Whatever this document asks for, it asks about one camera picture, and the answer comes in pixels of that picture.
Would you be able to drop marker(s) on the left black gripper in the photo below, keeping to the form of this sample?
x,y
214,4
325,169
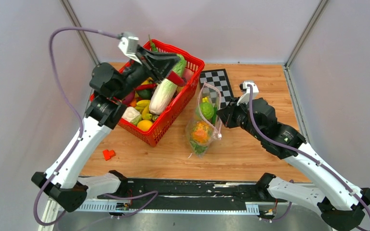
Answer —
x,y
158,63

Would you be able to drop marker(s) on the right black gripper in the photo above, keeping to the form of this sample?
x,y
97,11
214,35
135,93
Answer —
x,y
226,115

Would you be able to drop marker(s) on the green chili pepper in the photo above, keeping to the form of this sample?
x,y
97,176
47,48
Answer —
x,y
215,102
152,44

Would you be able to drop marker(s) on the red chili pepper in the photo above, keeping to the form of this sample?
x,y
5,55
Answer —
x,y
176,79

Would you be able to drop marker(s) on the small green round cabbage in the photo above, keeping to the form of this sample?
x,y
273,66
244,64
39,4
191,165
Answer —
x,y
207,110

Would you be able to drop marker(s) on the clear zip top bag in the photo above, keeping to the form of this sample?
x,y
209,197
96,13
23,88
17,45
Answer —
x,y
209,91

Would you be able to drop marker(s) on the orange toy pineapple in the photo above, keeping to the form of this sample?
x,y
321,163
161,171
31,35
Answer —
x,y
201,132

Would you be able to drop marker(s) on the red plastic basket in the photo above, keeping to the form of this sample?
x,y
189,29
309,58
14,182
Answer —
x,y
169,108

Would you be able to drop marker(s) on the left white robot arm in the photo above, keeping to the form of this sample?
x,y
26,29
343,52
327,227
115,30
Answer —
x,y
61,181

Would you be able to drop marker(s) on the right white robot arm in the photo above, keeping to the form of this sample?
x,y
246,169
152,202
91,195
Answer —
x,y
340,204

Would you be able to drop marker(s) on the pink peach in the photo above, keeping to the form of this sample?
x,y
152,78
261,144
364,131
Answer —
x,y
187,75

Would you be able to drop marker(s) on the long green cabbage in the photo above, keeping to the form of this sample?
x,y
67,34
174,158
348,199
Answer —
x,y
166,89

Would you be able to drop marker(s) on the black white checkerboard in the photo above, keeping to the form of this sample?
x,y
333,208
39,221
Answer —
x,y
219,79

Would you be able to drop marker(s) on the purple eggplant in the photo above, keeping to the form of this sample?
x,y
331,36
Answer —
x,y
129,98

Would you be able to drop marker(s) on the white cauliflower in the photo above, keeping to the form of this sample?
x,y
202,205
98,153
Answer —
x,y
132,116

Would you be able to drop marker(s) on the yellow mango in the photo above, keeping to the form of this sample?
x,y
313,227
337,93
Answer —
x,y
145,125

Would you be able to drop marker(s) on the small orange block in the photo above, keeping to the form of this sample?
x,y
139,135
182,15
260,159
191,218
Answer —
x,y
108,154

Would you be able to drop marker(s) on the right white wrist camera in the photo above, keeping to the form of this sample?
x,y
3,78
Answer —
x,y
250,91

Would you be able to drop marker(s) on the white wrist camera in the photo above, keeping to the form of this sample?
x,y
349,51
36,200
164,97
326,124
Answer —
x,y
250,91
128,44

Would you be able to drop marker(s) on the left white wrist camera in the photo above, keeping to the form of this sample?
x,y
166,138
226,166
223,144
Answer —
x,y
128,44

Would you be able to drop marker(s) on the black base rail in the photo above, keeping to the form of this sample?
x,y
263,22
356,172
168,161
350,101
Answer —
x,y
206,197

